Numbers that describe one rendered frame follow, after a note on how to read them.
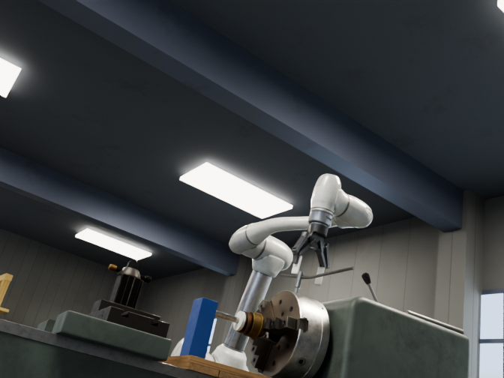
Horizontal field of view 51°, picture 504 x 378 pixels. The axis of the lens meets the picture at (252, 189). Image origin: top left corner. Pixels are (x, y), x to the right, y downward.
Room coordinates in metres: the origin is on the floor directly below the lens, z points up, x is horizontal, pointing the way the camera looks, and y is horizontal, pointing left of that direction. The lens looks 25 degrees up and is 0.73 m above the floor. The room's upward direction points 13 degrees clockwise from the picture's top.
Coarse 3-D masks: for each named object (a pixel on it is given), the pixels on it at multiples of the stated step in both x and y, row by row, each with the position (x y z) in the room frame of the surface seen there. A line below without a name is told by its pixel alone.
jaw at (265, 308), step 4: (264, 300) 1.98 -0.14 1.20; (260, 304) 1.99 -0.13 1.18; (264, 304) 1.96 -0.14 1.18; (268, 304) 1.98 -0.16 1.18; (260, 308) 1.94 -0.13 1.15; (264, 308) 1.95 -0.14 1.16; (268, 308) 1.96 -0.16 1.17; (272, 308) 1.97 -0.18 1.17; (256, 312) 1.92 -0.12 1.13; (260, 312) 1.92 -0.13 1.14; (264, 312) 1.93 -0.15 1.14; (268, 312) 1.95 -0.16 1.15; (272, 312) 1.96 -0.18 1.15; (264, 316) 1.92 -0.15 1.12; (268, 316) 1.93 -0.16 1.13; (272, 316) 1.94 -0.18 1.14
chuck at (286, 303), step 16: (272, 304) 1.98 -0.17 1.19; (288, 304) 1.88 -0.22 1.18; (304, 304) 1.83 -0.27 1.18; (320, 320) 1.83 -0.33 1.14; (272, 336) 1.98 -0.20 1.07; (288, 336) 1.85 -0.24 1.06; (304, 336) 1.80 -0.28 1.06; (320, 336) 1.82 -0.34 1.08; (272, 352) 1.92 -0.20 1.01; (288, 352) 1.83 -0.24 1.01; (304, 352) 1.82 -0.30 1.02; (256, 368) 2.01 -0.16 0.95; (272, 368) 1.91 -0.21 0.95; (288, 368) 1.85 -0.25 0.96; (304, 368) 1.86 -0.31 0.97
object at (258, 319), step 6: (246, 312) 1.86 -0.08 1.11; (252, 312) 1.87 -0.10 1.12; (246, 318) 1.84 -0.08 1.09; (252, 318) 1.85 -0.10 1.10; (258, 318) 1.86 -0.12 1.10; (246, 324) 1.84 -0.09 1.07; (252, 324) 1.85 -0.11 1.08; (258, 324) 1.85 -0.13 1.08; (240, 330) 1.86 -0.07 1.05; (246, 330) 1.86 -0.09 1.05; (252, 330) 1.85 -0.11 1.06; (258, 330) 1.86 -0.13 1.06; (252, 336) 1.88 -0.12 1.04; (258, 336) 1.87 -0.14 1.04
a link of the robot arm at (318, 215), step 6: (312, 210) 1.85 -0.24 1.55; (318, 210) 1.83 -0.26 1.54; (324, 210) 1.83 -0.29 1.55; (312, 216) 1.85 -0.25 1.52; (318, 216) 1.83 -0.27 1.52; (324, 216) 1.83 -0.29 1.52; (330, 216) 1.84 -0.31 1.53; (312, 222) 1.86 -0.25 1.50; (318, 222) 1.85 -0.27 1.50; (324, 222) 1.83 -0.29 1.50; (330, 222) 1.85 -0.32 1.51
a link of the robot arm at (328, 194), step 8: (320, 176) 1.84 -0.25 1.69; (328, 176) 1.81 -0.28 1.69; (336, 176) 1.82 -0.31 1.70; (320, 184) 1.82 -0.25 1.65; (328, 184) 1.81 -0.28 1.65; (336, 184) 1.81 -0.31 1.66; (320, 192) 1.82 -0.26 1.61; (328, 192) 1.81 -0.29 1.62; (336, 192) 1.82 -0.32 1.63; (312, 200) 1.85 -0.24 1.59; (320, 200) 1.82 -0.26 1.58; (328, 200) 1.82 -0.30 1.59; (336, 200) 1.83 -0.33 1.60; (344, 200) 1.85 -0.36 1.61; (328, 208) 1.83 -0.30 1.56; (336, 208) 1.85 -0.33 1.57; (344, 208) 1.86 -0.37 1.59; (336, 216) 1.91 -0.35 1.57
